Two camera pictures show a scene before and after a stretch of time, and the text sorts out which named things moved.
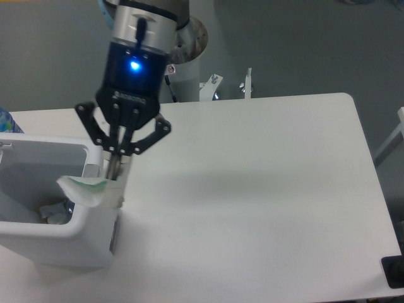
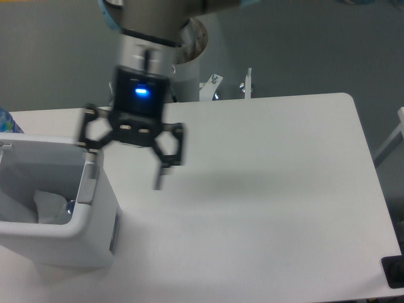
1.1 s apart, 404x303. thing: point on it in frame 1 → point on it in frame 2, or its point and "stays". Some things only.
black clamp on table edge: x=393 y=267 stays
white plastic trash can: x=40 y=220 stays
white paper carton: x=94 y=192 → x=50 y=207
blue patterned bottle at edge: x=7 y=124 stays
